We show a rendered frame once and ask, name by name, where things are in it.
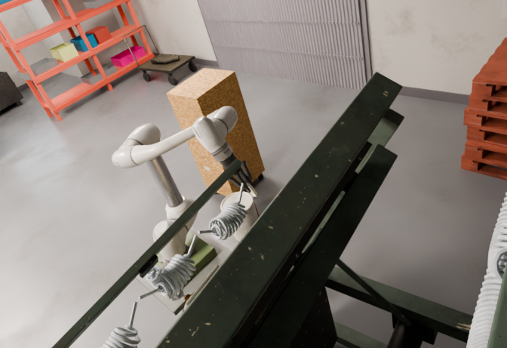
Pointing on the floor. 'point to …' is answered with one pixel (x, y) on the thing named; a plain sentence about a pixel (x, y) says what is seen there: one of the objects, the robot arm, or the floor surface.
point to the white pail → (244, 214)
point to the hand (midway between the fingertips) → (251, 190)
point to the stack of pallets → (488, 118)
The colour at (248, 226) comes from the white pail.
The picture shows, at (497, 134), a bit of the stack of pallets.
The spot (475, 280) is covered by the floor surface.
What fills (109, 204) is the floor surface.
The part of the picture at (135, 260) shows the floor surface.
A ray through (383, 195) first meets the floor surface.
